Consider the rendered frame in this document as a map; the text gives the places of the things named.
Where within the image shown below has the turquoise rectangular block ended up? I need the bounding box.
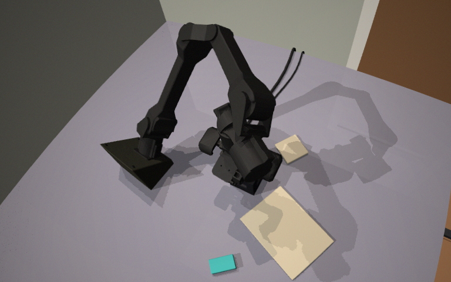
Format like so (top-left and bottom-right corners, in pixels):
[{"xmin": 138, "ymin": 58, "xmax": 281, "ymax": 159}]
[{"xmin": 209, "ymin": 254, "xmax": 236, "ymax": 274}]

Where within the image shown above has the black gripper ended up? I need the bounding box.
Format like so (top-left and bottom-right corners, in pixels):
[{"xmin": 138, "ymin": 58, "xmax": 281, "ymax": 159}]
[{"xmin": 198, "ymin": 127, "xmax": 282, "ymax": 182}]

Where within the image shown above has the beige flat rectangular panel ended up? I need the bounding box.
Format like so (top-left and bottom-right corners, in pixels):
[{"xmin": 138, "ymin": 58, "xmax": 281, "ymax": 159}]
[{"xmin": 240, "ymin": 186, "xmax": 334, "ymax": 280}]

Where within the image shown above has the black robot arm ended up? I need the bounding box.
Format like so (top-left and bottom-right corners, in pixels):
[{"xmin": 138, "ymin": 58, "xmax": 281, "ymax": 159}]
[{"xmin": 134, "ymin": 22, "xmax": 276, "ymax": 186}]

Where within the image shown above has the beige flat square block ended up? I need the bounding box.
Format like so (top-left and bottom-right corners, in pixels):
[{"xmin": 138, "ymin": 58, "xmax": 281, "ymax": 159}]
[{"xmin": 275, "ymin": 134, "xmax": 308, "ymax": 164}]

